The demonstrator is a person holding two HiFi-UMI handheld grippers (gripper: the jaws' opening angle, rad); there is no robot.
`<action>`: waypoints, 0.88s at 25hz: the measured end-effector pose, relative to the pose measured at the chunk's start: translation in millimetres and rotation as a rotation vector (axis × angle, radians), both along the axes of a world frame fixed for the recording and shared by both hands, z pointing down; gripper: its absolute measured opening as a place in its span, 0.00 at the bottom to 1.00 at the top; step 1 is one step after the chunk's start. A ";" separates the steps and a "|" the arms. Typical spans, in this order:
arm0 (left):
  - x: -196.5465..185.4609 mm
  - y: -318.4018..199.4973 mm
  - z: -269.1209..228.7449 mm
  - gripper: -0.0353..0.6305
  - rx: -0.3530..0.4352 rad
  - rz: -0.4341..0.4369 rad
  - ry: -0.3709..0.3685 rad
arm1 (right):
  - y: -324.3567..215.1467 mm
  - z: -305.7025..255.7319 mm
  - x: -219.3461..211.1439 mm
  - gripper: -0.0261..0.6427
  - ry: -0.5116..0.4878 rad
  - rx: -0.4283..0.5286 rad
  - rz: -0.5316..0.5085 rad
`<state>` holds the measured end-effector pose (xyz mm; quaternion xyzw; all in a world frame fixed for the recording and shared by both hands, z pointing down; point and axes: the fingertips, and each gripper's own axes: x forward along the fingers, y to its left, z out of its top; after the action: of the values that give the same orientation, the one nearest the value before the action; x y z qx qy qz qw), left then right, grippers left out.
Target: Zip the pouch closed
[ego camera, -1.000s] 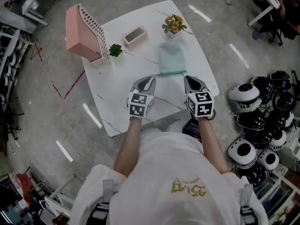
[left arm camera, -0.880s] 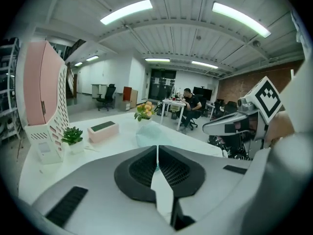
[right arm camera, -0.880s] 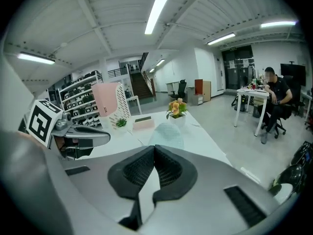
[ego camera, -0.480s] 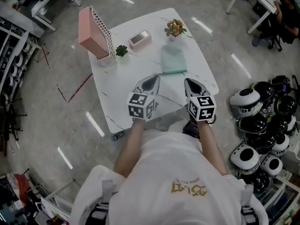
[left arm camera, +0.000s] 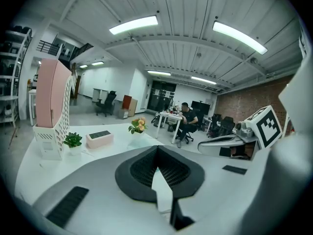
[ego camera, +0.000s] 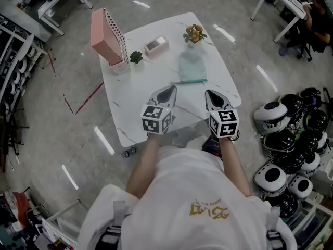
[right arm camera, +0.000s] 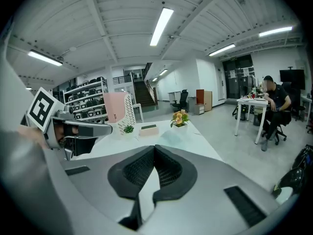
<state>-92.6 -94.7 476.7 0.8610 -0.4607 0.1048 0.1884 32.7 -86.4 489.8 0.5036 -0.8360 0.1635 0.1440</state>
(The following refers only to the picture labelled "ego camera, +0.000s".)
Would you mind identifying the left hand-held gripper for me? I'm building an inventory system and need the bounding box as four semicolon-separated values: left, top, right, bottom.
141;85;178;135

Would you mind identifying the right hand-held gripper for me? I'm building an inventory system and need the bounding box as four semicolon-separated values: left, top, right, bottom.
204;89;240;139

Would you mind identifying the mint green towel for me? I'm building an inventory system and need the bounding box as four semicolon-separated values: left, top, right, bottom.
174;50;209;85

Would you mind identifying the person's right forearm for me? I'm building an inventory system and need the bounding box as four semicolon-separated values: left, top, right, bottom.
220;138;252;198

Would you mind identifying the person's left forearm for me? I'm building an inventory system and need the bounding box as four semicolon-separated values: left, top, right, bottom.
125;134;162;199

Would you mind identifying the black waist-worn device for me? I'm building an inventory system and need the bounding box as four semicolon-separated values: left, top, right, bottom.
201;135;223;161

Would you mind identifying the small green succulent pot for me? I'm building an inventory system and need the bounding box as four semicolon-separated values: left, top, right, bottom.
129;51;145;66

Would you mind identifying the pink digital clock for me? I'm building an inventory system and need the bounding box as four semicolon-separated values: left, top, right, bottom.
143;35;170;56

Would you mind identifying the white perforated file holder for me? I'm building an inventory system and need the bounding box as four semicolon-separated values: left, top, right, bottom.
104;7;131;74

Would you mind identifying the orange flower pot plant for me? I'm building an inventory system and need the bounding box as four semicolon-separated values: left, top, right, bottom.
182;23;208;45

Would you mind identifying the pile of black white helmets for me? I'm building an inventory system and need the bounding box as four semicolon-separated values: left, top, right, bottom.
252;86;332;219

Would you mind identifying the pink file box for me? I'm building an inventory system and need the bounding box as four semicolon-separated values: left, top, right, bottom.
90;8;123;66

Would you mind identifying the person's white t-shirt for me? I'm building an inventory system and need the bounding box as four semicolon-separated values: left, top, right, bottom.
77;146;298;250

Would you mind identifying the black office chair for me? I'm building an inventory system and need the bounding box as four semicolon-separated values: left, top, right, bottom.
296;42;313;63

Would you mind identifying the white empty desk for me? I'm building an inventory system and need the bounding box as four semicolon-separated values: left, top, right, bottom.
37;0;94;36

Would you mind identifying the white plastic drawer unit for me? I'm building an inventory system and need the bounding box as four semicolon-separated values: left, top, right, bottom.
286;191;333;250

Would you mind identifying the white shelf rack with helmets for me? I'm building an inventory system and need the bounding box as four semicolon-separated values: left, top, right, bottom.
0;14;49;109

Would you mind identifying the black tripod stand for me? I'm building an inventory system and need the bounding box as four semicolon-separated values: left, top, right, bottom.
0;103;30;156

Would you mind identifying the red cloth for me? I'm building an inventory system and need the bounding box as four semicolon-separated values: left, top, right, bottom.
11;191;35;228

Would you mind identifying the grey shoulder strap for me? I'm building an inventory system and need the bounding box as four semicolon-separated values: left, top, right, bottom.
265;206;283;250
100;199;127;250

